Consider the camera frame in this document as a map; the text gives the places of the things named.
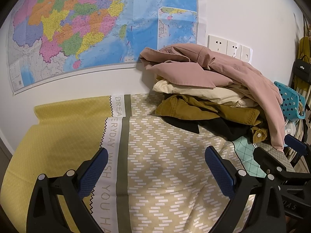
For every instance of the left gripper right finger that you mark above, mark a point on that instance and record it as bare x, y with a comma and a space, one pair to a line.
267, 213

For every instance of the white wall socket panel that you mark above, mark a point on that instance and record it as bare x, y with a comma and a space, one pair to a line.
230, 48

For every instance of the pink jacket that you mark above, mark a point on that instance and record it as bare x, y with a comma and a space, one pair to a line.
197, 66

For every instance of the cream garment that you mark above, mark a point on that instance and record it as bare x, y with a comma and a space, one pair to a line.
225, 96

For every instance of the black garment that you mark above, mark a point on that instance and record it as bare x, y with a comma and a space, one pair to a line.
219, 126

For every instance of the yellow hanging garment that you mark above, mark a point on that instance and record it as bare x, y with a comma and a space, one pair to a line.
300, 86

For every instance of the black handbag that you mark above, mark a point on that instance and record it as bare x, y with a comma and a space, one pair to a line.
302, 69

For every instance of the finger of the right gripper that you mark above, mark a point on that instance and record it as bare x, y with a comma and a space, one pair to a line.
296, 144
267, 162

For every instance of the wall map poster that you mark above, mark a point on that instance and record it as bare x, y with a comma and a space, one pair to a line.
52, 39

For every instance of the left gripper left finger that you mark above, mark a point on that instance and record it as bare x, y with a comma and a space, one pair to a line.
44, 211

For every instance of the mustard brown jacket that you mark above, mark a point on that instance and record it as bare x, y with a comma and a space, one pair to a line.
192, 108

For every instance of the patterned yellow bed sheet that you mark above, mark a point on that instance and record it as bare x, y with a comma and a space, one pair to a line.
156, 178

